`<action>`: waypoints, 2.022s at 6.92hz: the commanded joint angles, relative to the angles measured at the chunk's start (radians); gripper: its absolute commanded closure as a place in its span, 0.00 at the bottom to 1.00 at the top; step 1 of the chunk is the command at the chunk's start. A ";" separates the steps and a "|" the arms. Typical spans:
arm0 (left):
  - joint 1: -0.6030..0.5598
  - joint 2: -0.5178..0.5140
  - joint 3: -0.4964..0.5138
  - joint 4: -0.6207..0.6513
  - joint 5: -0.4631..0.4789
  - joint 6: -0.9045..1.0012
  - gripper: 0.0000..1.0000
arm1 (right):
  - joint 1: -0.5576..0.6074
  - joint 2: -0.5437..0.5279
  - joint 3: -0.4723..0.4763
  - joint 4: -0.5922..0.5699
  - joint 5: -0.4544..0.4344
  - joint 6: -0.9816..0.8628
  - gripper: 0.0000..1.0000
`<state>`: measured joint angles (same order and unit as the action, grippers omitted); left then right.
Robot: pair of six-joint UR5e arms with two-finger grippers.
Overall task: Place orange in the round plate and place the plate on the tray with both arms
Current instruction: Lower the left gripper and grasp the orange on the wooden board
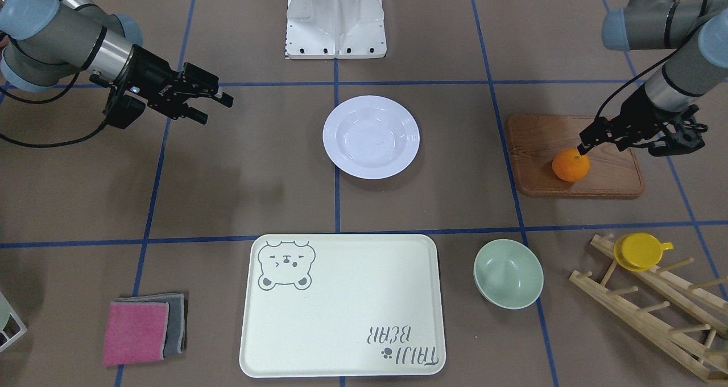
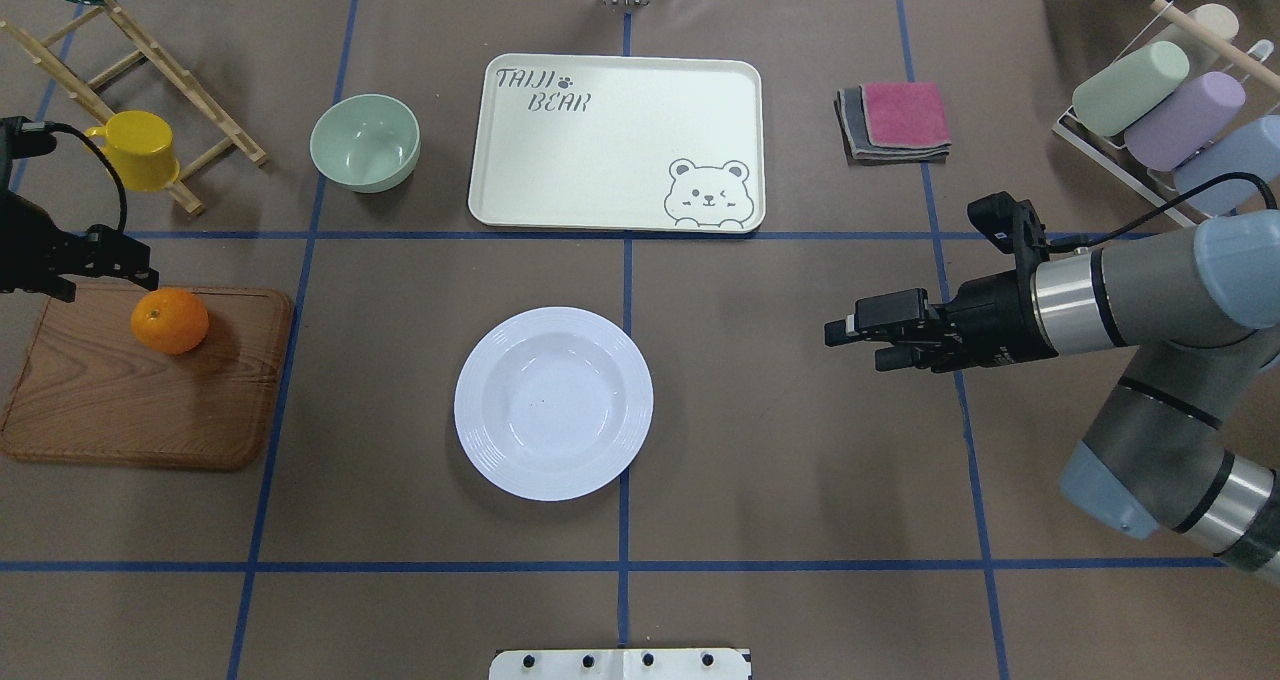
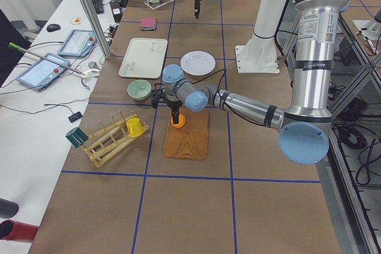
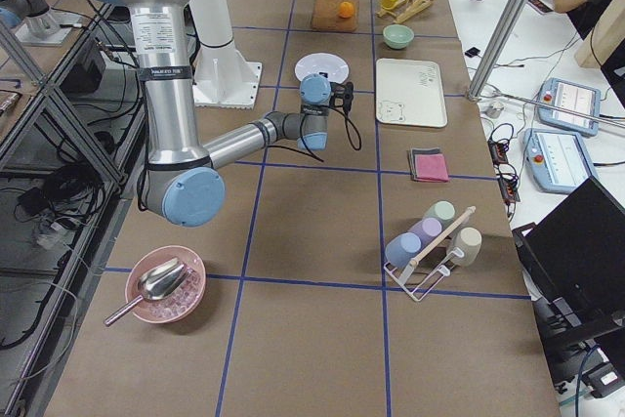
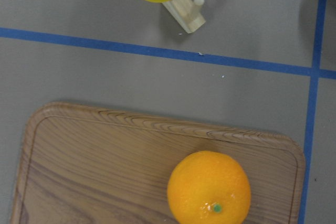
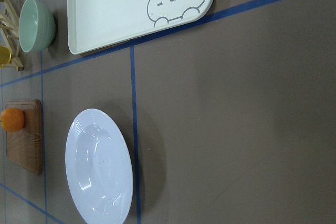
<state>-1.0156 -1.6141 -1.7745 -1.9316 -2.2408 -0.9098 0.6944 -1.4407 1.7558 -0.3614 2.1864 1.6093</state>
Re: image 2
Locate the pink cloth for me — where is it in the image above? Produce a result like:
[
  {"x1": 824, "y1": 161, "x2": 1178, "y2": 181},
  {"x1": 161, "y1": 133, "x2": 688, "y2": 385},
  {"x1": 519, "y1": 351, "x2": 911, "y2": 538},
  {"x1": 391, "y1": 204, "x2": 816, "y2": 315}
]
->
[{"x1": 861, "y1": 82, "x2": 952, "y2": 150}]

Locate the wooden cutting board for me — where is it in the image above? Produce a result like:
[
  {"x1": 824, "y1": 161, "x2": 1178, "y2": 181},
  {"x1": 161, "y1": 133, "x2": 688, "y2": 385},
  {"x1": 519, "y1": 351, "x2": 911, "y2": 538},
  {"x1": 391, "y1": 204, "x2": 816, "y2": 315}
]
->
[{"x1": 3, "y1": 283, "x2": 293, "y2": 471}]

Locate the cream bear tray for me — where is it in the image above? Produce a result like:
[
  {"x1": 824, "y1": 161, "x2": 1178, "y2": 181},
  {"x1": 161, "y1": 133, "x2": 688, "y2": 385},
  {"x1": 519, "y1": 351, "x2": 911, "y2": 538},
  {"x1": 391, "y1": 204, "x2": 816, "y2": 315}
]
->
[{"x1": 468, "y1": 54, "x2": 765, "y2": 234}]

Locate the wooden cup rack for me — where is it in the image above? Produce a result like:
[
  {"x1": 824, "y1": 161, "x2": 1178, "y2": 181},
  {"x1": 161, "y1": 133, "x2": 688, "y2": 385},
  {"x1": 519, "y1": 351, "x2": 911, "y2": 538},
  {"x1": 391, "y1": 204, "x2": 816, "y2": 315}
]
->
[{"x1": 0, "y1": 0, "x2": 269, "y2": 216}]

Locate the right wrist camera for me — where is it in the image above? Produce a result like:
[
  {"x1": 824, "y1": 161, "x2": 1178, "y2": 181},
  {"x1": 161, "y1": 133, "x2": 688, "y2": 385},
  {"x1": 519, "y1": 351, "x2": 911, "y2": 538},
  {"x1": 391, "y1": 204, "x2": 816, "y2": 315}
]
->
[{"x1": 966, "y1": 191, "x2": 1050, "y2": 264}]

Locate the blue tumbler cup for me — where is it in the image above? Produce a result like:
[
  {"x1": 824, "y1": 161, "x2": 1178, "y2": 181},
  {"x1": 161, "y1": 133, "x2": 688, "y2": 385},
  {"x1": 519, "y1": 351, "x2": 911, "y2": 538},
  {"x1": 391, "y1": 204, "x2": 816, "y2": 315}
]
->
[{"x1": 1174, "y1": 115, "x2": 1279, "y2": 218}]

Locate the green ceramic bowl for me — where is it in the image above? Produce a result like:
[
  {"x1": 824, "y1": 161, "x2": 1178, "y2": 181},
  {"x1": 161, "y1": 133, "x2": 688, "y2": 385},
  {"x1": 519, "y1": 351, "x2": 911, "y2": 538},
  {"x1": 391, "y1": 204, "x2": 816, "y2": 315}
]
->
[{"x1": 308, "y1": 95, "x2": 422, "y2": 193}]

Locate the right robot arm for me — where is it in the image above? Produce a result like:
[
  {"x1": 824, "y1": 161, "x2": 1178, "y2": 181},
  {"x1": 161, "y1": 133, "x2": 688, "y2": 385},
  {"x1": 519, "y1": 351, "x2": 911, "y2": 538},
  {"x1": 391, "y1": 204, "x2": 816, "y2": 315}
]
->
[{"x1": 824, "y1": 193, "x2": 1277, "y2": 583}]

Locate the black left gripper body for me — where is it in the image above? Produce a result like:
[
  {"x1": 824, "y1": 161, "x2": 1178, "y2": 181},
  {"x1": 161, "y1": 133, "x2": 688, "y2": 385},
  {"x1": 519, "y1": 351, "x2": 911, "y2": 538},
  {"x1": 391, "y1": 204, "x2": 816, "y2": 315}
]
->
[{"x1": 1, "y1": 192, "x2": 90, "y2": 304}]

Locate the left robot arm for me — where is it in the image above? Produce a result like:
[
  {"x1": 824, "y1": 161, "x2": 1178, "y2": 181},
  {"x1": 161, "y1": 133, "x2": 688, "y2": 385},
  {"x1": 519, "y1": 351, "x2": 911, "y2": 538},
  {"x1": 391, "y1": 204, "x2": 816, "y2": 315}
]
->
[{"x1": 1, "y1": 191, "x2": 160, "y2": 304}]

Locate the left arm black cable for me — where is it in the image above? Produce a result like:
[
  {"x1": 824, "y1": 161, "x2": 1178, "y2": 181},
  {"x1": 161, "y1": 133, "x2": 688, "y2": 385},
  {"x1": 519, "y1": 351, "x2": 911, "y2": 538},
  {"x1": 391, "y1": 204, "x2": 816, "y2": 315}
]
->
[{"x1": 40, "y1": 123, "x2": 131, "y2": 233}]

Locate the grey cloth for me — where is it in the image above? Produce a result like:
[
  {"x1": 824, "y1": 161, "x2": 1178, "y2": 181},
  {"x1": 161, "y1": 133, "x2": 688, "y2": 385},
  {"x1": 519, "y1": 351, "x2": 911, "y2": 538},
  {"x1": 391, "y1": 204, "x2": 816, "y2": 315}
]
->
[{"x1": 836, "y1": 85, "x2": 952, "y2": 163}]

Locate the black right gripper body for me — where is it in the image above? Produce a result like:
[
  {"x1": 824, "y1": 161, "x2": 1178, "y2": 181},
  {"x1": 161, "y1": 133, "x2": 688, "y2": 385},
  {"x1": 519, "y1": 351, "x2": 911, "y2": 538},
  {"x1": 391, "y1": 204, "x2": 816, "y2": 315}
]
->
[{"x1": 925, "y1": 270, "x2": 1059, "y2": 373}]

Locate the white wire cup rack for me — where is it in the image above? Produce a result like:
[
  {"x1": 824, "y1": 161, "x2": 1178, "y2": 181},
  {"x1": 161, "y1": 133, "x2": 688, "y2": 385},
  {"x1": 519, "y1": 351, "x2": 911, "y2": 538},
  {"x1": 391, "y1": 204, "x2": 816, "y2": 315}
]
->
[{"x1": 1053, "y1": 0, "x2": 1277, "y2": 225}]

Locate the purple tumbler cup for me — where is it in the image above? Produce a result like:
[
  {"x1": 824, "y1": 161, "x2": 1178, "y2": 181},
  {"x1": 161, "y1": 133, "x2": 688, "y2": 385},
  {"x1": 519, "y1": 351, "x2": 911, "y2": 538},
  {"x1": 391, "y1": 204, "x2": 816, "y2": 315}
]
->
[{"x1": 1124, "y1": 70, "x2": 1247, "y2": 172}]

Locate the yellow mug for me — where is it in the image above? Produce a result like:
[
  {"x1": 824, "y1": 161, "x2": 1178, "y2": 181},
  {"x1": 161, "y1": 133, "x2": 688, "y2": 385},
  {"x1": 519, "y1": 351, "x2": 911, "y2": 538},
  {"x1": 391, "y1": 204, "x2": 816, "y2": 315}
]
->
[{"x1": 84, "y1": 110, "x2": 180, "y2": 192}]

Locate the green tumbler cup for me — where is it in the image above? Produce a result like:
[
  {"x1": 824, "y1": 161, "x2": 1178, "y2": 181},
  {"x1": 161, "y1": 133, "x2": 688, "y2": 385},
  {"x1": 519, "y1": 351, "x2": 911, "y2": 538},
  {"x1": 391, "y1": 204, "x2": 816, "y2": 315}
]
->
[{"x1": 1071, "y1": 41, "x2": 1190, "y2": 137}]

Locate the white round plate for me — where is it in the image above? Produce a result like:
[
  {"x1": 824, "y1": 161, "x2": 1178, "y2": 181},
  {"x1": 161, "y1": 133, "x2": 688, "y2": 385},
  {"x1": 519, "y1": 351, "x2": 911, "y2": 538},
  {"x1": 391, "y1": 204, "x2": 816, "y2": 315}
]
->
[{"x1": 453, "y1": 307, "x2": 655, "y2": 502}]

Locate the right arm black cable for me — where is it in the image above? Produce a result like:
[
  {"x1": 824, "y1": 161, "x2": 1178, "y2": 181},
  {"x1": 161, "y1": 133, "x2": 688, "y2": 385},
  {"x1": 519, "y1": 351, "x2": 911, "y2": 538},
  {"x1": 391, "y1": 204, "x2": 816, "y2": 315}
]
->
[{"x1": 1044, "y1": 172, "x2": 1279, "y2": 254}]

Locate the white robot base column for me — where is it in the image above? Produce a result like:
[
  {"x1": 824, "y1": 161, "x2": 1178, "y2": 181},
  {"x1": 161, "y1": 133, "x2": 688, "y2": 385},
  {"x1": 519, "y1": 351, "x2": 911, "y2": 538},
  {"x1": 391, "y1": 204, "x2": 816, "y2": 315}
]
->
[{"x1": 488, "y1": 647, "x2": 754, "y2": 679}]

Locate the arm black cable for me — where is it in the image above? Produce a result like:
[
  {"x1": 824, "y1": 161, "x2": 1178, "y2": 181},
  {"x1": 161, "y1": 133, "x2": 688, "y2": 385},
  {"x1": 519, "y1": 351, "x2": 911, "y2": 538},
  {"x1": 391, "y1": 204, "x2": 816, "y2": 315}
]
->
[
  {"x1": 1044, "y1": 172, "x2": 1279, "y2": 254},
  {"x1": 40, "y1": 123, "x2": 131, "y2": 233}
]

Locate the beige tumbler cup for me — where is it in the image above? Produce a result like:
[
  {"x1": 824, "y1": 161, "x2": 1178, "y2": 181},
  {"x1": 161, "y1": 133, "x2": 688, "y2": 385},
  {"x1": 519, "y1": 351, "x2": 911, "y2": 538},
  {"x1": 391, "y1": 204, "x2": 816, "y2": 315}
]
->
[{"x1": 1189, "y1": 4, "x2": 1240, "y2": 45}]

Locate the orange fruit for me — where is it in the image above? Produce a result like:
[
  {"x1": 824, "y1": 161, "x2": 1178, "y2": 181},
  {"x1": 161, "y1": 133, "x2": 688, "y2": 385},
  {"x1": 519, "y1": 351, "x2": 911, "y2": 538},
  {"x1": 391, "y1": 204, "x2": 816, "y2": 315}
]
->
[{"x1": 129, "y1": 288, "x2": 211, "y2": 355}]

